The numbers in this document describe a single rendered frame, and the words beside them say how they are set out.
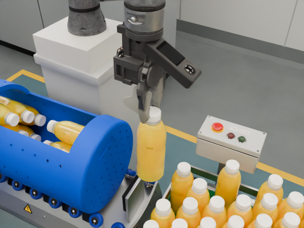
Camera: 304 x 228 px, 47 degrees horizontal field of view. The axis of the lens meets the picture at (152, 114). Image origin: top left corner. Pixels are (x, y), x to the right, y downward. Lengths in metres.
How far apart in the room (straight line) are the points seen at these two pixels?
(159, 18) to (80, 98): 0.85
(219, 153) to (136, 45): 0.58
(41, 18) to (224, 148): 2.51
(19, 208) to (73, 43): 0.61
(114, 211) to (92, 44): 0.59
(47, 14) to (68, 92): 1.84
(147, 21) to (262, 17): 3.05
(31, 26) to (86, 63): 2.22
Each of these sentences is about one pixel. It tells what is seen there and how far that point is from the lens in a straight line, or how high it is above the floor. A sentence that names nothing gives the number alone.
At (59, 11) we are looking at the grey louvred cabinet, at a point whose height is 0.62.
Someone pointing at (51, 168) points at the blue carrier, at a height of 1.17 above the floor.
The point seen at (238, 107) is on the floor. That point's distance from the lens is 3.01.
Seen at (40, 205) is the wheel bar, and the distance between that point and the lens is 1.21.
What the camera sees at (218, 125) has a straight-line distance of 1.14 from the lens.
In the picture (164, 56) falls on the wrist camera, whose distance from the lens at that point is 0.64.
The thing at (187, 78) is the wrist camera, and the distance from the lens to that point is 0.64.
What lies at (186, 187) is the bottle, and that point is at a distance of 1.04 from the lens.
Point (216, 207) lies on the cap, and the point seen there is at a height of 1.10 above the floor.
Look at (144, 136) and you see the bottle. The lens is 0.77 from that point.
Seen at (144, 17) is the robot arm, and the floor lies 1.61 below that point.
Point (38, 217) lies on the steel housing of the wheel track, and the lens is 1.25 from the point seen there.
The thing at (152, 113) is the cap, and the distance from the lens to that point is 0.75.
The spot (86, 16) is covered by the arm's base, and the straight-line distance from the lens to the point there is 1.34.
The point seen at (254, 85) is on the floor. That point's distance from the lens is 3.31.
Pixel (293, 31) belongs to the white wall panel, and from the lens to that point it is 3.62.
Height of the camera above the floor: 1.87
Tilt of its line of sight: 41 degrees down
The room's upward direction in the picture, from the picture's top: straight up
